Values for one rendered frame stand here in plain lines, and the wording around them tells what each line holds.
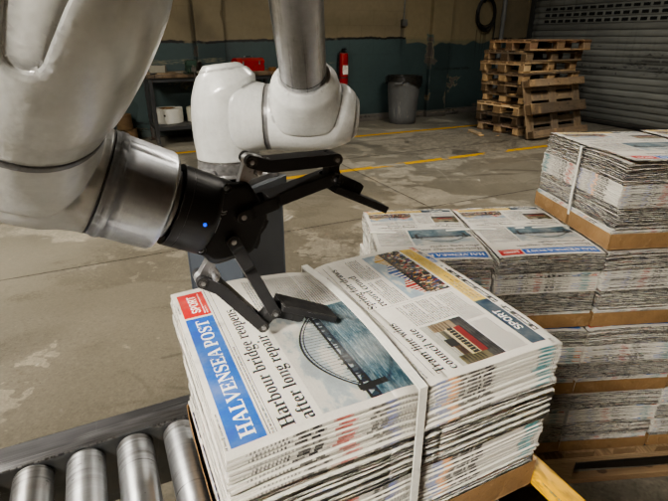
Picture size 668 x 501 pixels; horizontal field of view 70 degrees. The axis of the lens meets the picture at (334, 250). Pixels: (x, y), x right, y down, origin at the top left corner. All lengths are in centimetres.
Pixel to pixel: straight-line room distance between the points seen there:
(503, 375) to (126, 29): 45
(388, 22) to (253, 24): 228
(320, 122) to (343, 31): 728
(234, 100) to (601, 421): 140
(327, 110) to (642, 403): 128
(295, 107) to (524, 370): 73
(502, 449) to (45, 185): 53
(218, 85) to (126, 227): 77
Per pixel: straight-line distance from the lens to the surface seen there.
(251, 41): 779
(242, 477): 44
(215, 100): 115
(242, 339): 53
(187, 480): 72
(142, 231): 42
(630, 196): 137
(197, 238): 43
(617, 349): 159
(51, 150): 32
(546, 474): 72
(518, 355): 54
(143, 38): 27
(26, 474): 81
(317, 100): 106
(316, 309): 54
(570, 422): 169
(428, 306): 59
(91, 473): 77
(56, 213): 40
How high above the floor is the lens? 133
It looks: 24 degrees down
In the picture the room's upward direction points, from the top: straight up
